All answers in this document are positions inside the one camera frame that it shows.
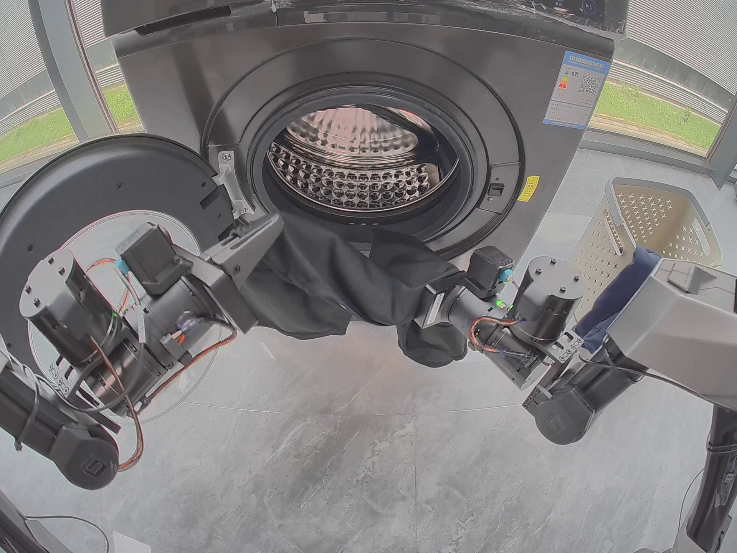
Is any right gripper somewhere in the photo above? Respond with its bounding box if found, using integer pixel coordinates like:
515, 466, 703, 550
411, 271, 519, 351

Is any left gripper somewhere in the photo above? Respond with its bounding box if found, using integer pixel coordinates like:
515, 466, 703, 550
140, 214, 286, 368

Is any black garment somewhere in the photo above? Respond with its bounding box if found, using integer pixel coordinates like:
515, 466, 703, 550
242, 213, 472, 368

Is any washing machine door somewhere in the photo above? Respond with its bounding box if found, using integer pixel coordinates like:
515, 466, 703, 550
0, 134, 258, 425

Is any grey washing machine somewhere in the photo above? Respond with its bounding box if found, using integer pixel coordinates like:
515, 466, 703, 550
99, 0, 632, 265

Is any cream laundry basket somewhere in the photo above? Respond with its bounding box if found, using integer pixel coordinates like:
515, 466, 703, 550
569, 177, 724, 334

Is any dark blue garment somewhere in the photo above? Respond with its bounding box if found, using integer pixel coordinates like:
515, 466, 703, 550
575, 248, 664, 357

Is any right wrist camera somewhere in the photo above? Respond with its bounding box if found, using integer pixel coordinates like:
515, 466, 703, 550
468, 247, 515, 299

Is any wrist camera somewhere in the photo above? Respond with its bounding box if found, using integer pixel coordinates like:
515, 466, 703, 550
468, 247, 515, 299
120, 223, 186, 296

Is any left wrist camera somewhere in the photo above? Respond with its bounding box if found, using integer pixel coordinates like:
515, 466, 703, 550
120, 223, 186, 296

